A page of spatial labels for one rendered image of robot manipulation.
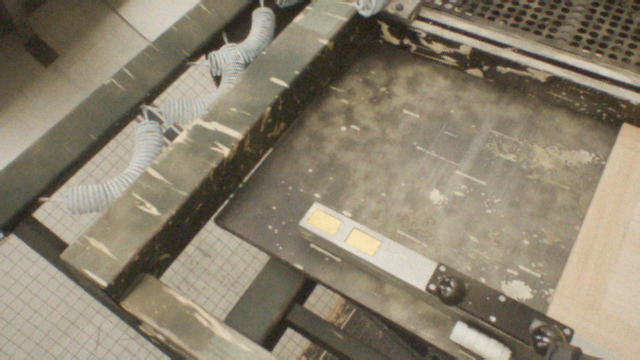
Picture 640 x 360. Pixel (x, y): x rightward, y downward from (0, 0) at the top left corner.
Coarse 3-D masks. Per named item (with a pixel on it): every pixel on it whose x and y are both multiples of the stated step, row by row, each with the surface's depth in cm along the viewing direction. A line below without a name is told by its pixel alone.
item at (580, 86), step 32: (416, 0) 103; (384, 32) 109; (416, 32) 104; (448, 32) 102; (480, 32) 101; (448, 64) 106; (480, 64) 101; (512, 64) 97; (544, 64) 95; (576, 64) 95; (544, 96) 98; (576, 96) 95; (608, 96) 91
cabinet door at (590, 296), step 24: (624, 144) 90; (624, 168) 87; (600, 192) 85; (624, 192) 84; (600, 216) 82; (624, 216) 82; (576, 240) 80; (600, 240) 80; (624, 240) 80; (576, 264) 78; (600, 264) 77; (624, 264) 78; (576, 288) 76; (600, 288) 75; (624, 288) 75; (552, 312) 74; (576, 312) 73; (600, 312) 73; (624, 312) 73; (600, 336) 71; (624, 336) 71
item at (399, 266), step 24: (336, 216) 83; (312, 240) 84; (336, 240) 80; (384, 240) 80; (360, 264) 80; (384, 264) 77; (408, 264) 77; (432, 264) 77; (408, 288) 77; (456, 312) 74; (504, 336) 71; (576, 336) 69
